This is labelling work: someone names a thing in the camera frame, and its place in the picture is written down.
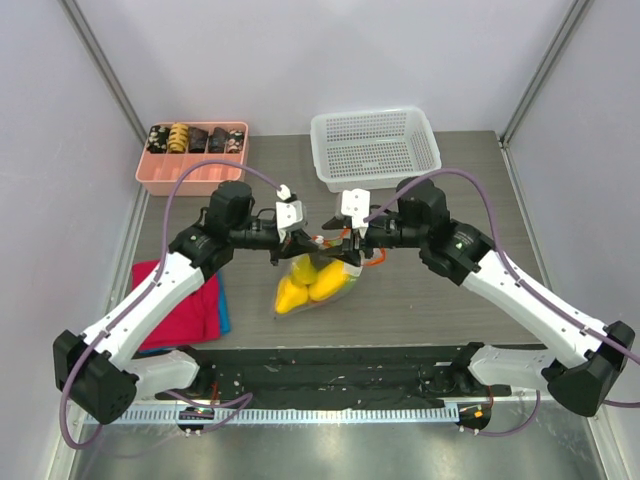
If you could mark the clear zip top bag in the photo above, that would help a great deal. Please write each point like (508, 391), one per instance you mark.
(378, 257)

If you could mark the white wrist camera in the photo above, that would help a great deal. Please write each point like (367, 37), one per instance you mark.
(290, 213)
(354, 208)

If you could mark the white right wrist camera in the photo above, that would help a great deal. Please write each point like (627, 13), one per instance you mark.
(354, 208)

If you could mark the yellow spiral pastry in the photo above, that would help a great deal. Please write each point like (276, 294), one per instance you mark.
(178, 138)

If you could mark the yellow-green round fruit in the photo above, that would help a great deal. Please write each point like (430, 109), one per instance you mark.
(303, 271)

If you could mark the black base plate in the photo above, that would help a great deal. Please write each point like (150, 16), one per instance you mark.
(337, 378)

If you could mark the dark chocolate cake piece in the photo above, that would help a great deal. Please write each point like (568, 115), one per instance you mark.
(217, 141)

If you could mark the dark sushi roll left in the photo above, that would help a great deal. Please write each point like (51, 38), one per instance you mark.
(157, 140)

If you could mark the yellow pear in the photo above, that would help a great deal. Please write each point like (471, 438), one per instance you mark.
(290, 295)

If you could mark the red folded cloth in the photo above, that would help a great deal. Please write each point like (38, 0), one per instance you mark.
(194, 320)

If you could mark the blue folded cloth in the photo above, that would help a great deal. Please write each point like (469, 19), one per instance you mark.
(223, 311)

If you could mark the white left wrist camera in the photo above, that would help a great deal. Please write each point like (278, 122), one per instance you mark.
(290, 213)

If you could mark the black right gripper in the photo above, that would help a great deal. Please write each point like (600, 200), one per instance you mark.
(358, 246)

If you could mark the dark brown cake piece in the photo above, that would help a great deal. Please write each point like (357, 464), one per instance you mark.
(197, 140)

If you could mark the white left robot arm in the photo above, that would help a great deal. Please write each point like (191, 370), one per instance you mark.
(100, 370)

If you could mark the white perforated basket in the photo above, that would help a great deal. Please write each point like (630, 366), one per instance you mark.
(372, 149)

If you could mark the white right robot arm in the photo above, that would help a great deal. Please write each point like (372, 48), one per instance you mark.
(582, 357)

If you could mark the green apple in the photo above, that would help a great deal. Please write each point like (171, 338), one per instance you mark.
(349, 283)

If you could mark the yellow lemon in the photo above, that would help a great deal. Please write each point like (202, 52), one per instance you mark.
(329, 282)

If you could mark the pink divided tray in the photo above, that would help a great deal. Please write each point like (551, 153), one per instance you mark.
(157, 173)

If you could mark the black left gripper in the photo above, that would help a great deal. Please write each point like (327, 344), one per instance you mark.
(296, 243)

